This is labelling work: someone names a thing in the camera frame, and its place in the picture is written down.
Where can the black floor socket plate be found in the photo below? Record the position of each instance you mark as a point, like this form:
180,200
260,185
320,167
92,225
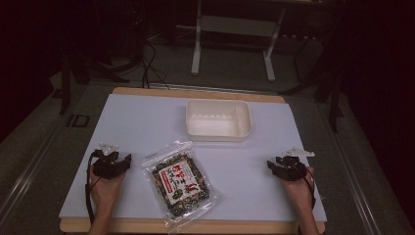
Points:
78,120

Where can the white table mat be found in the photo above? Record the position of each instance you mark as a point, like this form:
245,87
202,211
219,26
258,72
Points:
147,124

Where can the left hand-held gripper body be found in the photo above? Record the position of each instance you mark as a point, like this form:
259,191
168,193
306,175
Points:
106,164

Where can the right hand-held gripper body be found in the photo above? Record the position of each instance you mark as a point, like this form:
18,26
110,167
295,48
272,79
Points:
293,169

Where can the clear snack packet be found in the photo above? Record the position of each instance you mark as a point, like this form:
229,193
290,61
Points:
181,182

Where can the black metal stand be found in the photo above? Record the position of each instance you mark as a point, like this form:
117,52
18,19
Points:
98,62
329,88

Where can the white plastic container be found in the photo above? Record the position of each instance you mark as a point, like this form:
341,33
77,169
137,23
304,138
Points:
215,122

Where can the wooden table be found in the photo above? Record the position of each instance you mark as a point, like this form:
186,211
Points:
199,94

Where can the white metal stand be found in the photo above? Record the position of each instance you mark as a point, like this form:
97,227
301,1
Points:
235,26

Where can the person's left hand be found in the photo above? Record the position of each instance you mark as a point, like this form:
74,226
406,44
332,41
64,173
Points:
106,192

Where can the person's right hand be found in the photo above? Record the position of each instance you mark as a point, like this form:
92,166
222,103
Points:
298,192

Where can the silver floor rail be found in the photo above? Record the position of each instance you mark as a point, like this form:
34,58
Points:
352,169
29,169

